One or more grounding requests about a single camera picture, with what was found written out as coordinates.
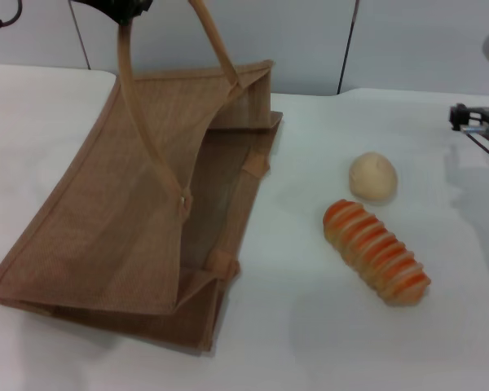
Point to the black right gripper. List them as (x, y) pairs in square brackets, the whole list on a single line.
[(485, 118)]

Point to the round pale egg yolk pastry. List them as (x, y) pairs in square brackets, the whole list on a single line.
[(373, 177)]

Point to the orange striped bread loaf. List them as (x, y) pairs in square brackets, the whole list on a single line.
[(375, 252)]

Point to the brown jute tote bag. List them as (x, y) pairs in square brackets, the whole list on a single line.
[(118, 203)]

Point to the dark vertical wall strip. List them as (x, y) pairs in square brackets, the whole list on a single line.
[(83, 45), (346, 53)]

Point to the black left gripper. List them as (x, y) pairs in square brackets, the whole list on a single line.
[(95, 7)]

